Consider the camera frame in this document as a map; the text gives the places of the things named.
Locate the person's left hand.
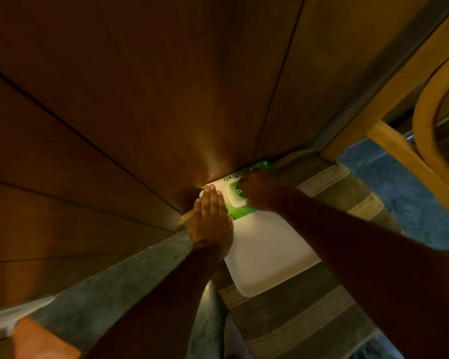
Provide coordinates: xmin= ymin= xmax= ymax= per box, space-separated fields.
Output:
xmin=187 ymin=184 xmax=235 ymax=255

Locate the person's right hand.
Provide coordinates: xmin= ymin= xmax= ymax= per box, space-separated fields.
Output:
xmin=239 ymin=169 xmax=292 ymax=213

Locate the green white wet wipes packet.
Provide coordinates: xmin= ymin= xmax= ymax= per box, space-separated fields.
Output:
xmin=199 ymin=158 xmax=274 ymax=221

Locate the person's left forearm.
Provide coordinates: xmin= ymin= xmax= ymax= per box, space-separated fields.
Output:
xmin=80 ymin=245 xmax=227 ymax=359

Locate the person's right forearm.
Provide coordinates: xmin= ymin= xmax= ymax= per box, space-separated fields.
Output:
xmin=279 ymin=188 xmax=449 ymax=359

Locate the white plastic tray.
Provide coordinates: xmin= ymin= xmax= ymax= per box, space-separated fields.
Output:
xmin=223 ymin=210 xmax=321 ymax=298

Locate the striped brown cream cloth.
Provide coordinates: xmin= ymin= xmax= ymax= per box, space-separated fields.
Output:
xmin=181 ymin=149 xmax=405 ymax=359

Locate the light wooden chair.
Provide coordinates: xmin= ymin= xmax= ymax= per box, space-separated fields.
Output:
xmin=319 ymin=0 xmax=449 ymax=230

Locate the orange object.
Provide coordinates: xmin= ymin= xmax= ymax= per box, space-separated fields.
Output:
xmin=7 ymin=317 xmax=81 ymax=359

